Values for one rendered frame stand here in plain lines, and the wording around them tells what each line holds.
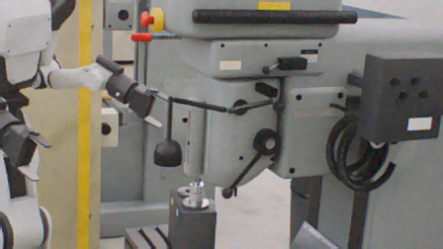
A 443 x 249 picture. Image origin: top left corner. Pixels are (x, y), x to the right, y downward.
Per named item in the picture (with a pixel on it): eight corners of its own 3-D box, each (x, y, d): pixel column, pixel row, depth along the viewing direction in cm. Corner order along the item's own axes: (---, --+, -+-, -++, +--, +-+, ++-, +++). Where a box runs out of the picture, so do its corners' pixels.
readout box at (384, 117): (376, 145, 167) (387, 58, 162) (354, 134, 175) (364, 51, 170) (442, 140, 176) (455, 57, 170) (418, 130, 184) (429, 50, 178)
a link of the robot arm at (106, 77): (107, 104, 233) (80, 87, 235) (126, 93, 241) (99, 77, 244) (116, 76, 227) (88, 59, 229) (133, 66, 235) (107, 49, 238)
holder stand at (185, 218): (178, 266, 231) (181, 209, 226) (167, 237, 251) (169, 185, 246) (214, 264, 234) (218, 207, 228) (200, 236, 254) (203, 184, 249)
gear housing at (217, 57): (211, 79, 174) (214, 40, 171) (177, 61, 195) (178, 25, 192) (326, 76, 187) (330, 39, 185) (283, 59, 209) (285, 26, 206)
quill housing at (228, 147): (214, 197, 185) (221, 77, 177) (185, 171, 203) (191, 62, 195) (277, 190, 193) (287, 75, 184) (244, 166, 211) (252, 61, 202)
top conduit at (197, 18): (196, 24, 163) (197, 9, 162) (190, 22, 167) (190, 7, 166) (358, 25, 182) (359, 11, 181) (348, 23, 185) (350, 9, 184)
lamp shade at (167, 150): (147, 163, 176) (148, 139, 174) (164, 156, 182) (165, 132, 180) (171, 169, 173) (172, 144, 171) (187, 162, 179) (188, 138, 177)
